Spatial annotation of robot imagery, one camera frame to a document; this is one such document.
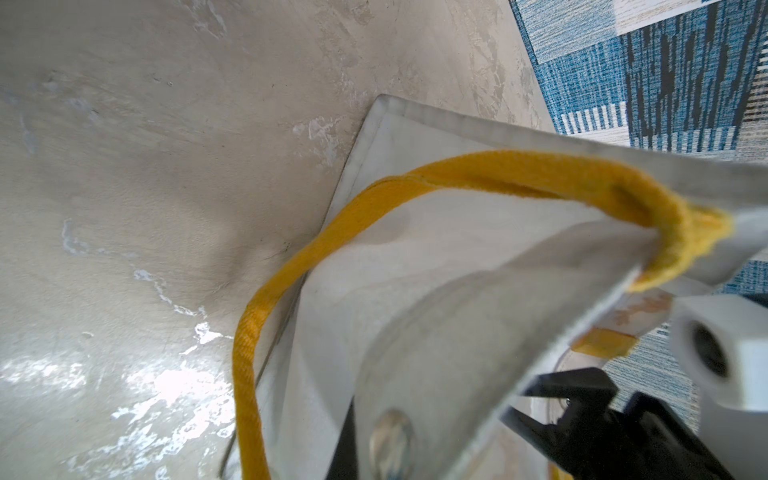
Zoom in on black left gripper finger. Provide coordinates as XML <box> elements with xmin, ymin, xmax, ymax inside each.
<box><xmin>326</xmin><ymin>218</ymin><xmax>661</xmax><ymax>480</ymax></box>

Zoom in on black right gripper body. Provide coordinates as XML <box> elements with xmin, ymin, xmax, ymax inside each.
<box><xmin>501</xmin><ymin>367</ymin><xmax>732</xmax><ymax>479</ymax></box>

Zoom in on white tote bag yellow handles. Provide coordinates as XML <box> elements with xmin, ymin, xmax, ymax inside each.
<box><xmin>225</xmin><ymin>96</ymin><xmax>767</xmax><ymax>479</ymax></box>

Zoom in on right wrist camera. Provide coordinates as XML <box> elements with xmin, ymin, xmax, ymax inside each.
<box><xmin>669</xmin><ymin>294</ymin><xmax>767</xmax><ymax>479</ymax></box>

